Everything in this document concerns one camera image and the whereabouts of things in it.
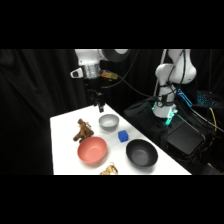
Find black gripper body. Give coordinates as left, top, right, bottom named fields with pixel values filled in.
left=85, top=78, right=105, bottom=102

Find blue cube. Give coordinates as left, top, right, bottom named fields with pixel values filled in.
left=117, top=129, right=130, bottom=143

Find grey bowl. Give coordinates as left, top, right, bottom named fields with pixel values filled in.
left=98, top=113, right=120, bottom=132

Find pink bowl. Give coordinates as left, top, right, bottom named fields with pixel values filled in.
left=77, top=135, right=108, bottom=165

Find black bowl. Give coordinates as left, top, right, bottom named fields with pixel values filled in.
left=125, top=138, right=159, bottom=168

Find yellow wrist connector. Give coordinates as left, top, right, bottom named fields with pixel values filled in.
left=100, top=70, right=120, bottom=81

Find brown plush toy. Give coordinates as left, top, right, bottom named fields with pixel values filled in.
left=72, top=118, right=95, bottom=144

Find black curtain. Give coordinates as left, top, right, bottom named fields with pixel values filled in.
left=0, top=49, right=224, bottom=176

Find tan plush toy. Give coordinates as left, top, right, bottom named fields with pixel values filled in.
left=99, top=162, right=120, bottom=176

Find green base light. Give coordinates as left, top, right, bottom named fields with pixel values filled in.
left=151, top=102, right=178, bottom=127

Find blue lit device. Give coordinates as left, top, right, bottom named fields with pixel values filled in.
left=176, top=87, right=195, bottom=108

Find teal lit keyboard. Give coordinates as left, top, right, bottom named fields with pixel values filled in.
left=195, top=89, right=218, bottom=108

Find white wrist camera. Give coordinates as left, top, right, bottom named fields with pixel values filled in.
left=69, top=67, right=83, bottom=80

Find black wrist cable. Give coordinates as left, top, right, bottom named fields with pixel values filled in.
left=115, top=49, right=158, bottom=100

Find yellow cable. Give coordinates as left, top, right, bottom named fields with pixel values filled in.
left=207, top=107, right=218, bottom=135

